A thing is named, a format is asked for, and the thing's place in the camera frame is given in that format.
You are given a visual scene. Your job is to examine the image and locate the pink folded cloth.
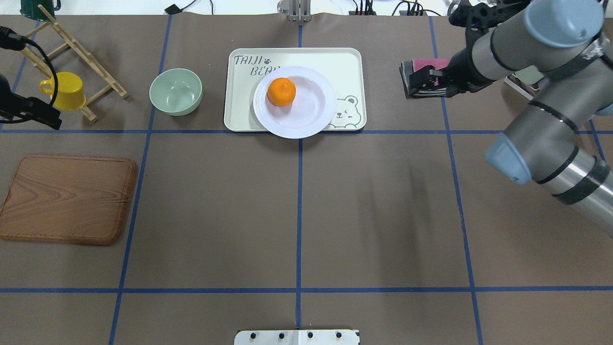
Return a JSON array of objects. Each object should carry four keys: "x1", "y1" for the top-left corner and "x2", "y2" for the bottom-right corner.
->
[{"x1": 412, "y1": 58, "x2": 450, "y2": 71}]

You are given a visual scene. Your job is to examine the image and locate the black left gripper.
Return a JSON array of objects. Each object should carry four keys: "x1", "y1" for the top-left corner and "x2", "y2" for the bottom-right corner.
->
[{"x1": 0, "y1": 74, "x2": 62, "y2": 130}]

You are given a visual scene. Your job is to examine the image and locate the wooden drying rack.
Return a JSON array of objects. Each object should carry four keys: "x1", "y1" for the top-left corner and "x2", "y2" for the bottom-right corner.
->
[{"x1": 24, "y1": 18, "x2": 128, "y2": 122}]

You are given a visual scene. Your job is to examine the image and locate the grey metal camera mount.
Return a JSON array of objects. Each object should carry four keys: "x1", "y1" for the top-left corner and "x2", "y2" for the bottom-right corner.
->
[{"x1": 277, "y1": 0, "x2": 312, "y2": 23}]

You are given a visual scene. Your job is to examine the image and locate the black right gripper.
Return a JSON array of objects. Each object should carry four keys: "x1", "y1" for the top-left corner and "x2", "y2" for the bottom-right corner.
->
[{"x1": 406, "y1": 48, "x2": 493, "y2": 97}]

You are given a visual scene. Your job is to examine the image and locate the grey folded cloth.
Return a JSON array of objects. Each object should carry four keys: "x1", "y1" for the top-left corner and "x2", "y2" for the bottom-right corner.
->
[{"x1": 400, "y1": 58, "x2": 450, "y2": 99}]

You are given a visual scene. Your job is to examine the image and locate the cream bear tray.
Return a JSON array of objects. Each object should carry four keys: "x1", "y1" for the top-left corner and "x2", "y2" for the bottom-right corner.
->
[{"x1": 224, "y1": 47, "x2": 366, "y2": 132}]

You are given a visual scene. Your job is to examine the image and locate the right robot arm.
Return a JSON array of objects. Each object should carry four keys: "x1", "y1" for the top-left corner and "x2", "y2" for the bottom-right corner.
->
[{"x1": 400, "y1": 0, "x2": 613, "y2": 235}]

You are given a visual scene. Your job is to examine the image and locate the green tumbler cup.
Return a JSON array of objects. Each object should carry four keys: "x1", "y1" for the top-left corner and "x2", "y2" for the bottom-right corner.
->
[{"x1": 513, "y1": 66, "x2": 545, "y2": 88}]

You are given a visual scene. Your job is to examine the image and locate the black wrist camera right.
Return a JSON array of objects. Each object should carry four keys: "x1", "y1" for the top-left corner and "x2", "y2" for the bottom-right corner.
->
[{"x1": 447, "y1": 0, "x2": 517, "y2": 29}]

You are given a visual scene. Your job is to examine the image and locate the orange fruit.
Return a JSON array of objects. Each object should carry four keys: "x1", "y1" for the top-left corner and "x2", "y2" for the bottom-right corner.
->
[{"x1": 266, "y1": 77, "x2": 297, "y2": 107}]

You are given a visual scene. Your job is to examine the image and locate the green ceramic bowl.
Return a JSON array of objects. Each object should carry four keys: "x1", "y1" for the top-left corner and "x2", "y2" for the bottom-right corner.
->
[{"x1": 148, "y1": 68, "x2": 202, "y2": 116}]

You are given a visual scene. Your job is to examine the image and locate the white round plate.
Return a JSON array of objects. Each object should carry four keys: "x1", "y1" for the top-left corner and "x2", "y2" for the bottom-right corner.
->
[{"x1": 252, "y1": 66, "x2": 337, "y2": 139}]

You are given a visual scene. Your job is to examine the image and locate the yellow mug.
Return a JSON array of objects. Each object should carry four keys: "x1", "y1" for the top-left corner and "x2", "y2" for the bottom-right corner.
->
[{"x1": 53, "y1": 71, "x2": 86, "y2": 111}]

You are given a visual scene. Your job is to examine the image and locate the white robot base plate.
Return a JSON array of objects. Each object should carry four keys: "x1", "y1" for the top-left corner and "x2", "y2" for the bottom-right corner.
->
[{"x1": 234, "y1": 329, "x2": 361, "y2": 345}]

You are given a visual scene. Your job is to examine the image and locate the white wire cup rack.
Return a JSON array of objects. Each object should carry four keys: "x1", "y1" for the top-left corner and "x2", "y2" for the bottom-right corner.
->
[{"x1": 503, "y1": 72, "x2": 549, "y2": 100}]

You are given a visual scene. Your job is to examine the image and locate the wooden cutting board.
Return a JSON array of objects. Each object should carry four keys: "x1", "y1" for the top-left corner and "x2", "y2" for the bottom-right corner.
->
[{"x1": 0, "y1": 154, "x2": 138, "y2": 245}]

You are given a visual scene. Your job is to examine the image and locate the dark green mug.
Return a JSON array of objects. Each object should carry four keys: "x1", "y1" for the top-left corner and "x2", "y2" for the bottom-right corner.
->
[{"x1": 20, "y1": 0, "x2": 62, "y2": 22}]

